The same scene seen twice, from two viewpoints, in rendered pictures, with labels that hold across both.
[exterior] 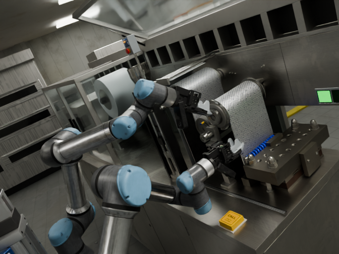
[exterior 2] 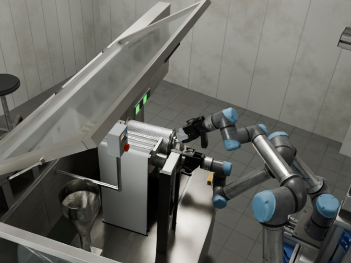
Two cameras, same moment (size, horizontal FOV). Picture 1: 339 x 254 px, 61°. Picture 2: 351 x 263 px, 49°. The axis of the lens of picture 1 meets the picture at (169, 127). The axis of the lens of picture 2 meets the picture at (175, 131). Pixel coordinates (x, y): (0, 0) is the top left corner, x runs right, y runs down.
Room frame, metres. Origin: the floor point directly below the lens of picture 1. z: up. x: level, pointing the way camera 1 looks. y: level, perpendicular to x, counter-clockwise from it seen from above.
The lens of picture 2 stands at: (2.30, 0.92, 2.52)
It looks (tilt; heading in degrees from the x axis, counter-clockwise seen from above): 37 degrees down; 225
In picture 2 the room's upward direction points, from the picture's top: 4 degrees clockwise
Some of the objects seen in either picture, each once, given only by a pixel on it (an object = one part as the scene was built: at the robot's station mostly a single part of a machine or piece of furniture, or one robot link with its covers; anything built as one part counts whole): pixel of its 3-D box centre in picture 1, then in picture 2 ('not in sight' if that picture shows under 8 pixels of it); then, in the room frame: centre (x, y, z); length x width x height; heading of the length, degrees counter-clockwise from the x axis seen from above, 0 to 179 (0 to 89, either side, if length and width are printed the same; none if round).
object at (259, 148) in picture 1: (262, 147); not in sight; (1.18, -0.36, 1.03); 0.21 x 0.04 x 0.03; 119
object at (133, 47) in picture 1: (129, 45); (119, 140); (1.69, 0.03, 1.66); 0.07 x 0.07 x 0.10; 29
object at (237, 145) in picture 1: (237, 144); not in sight; (1.12, -0.24, 1.11); 0.09 x 0.03 x 0.06; 118
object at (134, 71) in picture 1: (138, 70); (80, 199); (1.87, 0.05, 1.50); 0.14 x 0.14 x 0.06
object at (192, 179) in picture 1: (191, 179); (221, 167); (1.01, 0.00, 1.11); 0.11 x 0.08 x 0.09; 119
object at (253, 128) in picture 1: (253, 130); not in sight; (1.20, -0.35, 1.11); 0.23 x 0.01 x 0.18; 119
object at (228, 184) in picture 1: (218, 157); not in sight; (1.20, -0.16, 1.05); 0.06 x 0.05 x 0.31; 119
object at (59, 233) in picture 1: (65, 236); not in sight; (1.18, 0.64, 0.98); 0.13 x 0.12 x 0.14; 158
